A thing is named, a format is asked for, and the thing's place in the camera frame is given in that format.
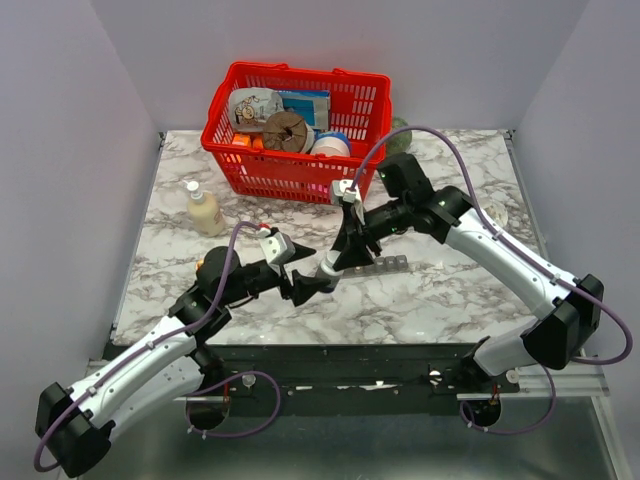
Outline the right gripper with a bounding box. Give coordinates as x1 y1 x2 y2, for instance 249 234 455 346
330 197 410 271

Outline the dark patterned can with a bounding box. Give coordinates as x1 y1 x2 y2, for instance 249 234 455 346
483 199 509 229

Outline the white pill bottle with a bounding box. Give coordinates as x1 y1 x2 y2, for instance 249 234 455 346
314 250 343 294

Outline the cream pump lotion bottle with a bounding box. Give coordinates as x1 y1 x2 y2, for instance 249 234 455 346
185 180 225 237

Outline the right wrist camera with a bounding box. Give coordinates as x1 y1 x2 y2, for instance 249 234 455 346
329 179 364 223

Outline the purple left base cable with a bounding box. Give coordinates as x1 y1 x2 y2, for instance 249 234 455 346
185 370 283 441

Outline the red plastic shopping basket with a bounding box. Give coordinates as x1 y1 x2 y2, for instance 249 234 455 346
201 62 392 203

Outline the orange packet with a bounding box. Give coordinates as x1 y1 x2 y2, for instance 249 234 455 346
231 132 264 149

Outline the grey weekly pill organizer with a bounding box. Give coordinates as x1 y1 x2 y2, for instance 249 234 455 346
345 255 409 277

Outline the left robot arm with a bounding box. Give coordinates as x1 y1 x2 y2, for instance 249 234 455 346
33 233 342 478

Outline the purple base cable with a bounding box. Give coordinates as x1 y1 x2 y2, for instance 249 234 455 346
459 364 557 436
185 370 283 441

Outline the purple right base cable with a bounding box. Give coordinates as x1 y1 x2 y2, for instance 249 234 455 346
459 364 557 436

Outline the green round melon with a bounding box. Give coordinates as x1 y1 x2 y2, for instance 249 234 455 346
386 117 412 156

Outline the black front rail frame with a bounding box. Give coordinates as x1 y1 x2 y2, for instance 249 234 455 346
185 343 524 425

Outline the brown round lid container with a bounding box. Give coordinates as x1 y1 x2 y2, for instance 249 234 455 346
262 111 314 154

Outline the white blue tub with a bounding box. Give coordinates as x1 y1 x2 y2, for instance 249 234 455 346
310 131 352 157

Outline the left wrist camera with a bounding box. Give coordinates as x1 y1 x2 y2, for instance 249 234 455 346
259 232 295 267

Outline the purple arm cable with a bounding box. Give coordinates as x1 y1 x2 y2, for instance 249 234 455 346
349 126 634 365
32 222 271 473

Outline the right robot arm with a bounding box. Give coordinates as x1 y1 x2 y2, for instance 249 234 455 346
321 153 604 392

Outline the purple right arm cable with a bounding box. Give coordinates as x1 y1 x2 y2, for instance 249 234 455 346
349 126 634 365

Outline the white snack pouch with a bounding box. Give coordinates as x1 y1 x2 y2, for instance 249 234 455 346
228 87 284 133

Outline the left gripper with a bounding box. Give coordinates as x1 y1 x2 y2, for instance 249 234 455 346
221 242 331 307

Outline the blue carton box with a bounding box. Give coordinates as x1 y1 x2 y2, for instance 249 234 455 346
277 90 331 131

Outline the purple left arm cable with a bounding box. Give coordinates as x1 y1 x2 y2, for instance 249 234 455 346
32 222 271 473

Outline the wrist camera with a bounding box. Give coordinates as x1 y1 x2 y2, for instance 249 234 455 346
259 232 295 267
329 179 364 223

